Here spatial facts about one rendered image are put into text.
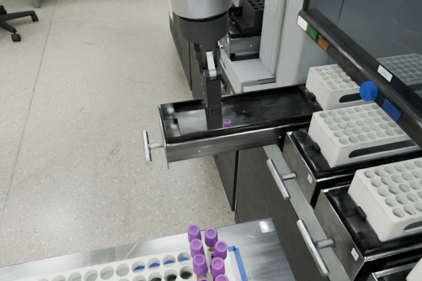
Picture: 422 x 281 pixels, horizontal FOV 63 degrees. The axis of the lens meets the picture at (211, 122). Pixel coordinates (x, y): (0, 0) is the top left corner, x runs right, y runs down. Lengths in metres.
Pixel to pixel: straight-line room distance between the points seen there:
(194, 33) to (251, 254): 0.33
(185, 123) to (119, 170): 1.07
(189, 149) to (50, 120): 1.56
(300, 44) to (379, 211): 0.42
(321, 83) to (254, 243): 0.39
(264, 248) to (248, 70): 0.62
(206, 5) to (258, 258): 0.36
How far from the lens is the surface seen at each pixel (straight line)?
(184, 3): 0.48
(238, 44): 1.07
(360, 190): 0.61
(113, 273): 0.48
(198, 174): 1.70
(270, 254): 0.54
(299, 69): 0.86
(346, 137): 0.66
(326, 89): 0.77
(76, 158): 1.90
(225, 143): 0.72
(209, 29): 0.50
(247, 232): 0.55
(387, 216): 0.57
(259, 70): 1.05
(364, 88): 0.58
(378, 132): 0.70
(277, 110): 0.79
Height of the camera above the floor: 1.29
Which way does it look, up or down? 41 degrees down
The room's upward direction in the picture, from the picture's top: straight up
